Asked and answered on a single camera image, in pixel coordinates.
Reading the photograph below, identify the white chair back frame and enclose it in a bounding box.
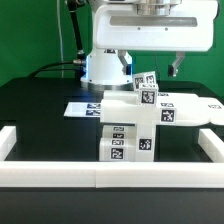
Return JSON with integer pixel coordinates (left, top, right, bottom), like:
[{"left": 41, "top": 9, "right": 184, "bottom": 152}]
[{"left": 100, "top": 91, "right": 224, "bottom": 126}]

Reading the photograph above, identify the white marker sheet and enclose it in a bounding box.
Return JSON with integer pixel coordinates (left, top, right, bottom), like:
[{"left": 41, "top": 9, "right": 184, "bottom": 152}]
[{"left": 64, "top": 102, "right": 101, "bottom": 117}]

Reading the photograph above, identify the white tagged cube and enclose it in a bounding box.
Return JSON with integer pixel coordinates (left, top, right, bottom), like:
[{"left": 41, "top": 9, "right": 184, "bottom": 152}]
[
  {"left": 133, "top": 71, "right": 156, "bottom": 91},
  {"left": 139, "top": 83, "right": 158, "bottom": 106}
]

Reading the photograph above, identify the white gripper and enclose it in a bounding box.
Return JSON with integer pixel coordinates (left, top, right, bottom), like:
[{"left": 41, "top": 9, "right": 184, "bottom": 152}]
[{"left": 93, "top": 1, "right": 215, "bottom": 77}]

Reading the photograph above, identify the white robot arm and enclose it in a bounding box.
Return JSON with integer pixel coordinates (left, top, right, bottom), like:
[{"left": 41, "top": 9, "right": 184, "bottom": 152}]
[{"left": 66, "top": 0, "right": 219, "bottom": 89}]

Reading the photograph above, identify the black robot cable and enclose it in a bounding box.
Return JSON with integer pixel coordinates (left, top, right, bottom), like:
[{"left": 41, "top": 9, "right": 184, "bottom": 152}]
[{"left": 27, "top": 0, "right": 88, "bottom": 80}]

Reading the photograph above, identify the white U-shaped barrier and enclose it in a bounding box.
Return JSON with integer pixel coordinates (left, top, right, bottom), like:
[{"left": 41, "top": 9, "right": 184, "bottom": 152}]
[{"left": 0, "top": 126, "right": 224, "bottom": 188}]

